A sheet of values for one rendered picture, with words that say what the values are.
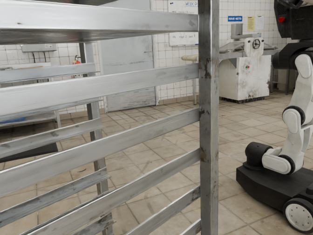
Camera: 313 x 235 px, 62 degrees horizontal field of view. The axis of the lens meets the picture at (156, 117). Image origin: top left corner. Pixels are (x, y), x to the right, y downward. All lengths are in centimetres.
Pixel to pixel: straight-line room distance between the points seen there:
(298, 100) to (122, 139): 156
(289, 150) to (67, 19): 178
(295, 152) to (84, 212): 169
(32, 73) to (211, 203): 56
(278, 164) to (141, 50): 366
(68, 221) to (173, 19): 36
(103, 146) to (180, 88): 508
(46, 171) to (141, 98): 479
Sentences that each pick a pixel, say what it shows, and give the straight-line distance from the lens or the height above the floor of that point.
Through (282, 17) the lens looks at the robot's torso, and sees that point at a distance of 183.
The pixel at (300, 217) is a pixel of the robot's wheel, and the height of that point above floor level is 9.
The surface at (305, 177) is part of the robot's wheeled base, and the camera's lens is 216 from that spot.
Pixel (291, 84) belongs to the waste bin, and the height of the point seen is 16.
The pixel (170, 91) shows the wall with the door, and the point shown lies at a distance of 534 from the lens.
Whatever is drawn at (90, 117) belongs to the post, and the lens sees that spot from 89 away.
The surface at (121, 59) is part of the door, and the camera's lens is 493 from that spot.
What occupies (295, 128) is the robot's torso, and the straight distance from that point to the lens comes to 187.
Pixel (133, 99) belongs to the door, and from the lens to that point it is 507.
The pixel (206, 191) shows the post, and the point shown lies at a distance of 61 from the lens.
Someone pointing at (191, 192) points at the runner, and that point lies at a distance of 60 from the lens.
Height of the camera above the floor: 110
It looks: 15 degrees down
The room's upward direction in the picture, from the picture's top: 3 degrees counter-clockwise
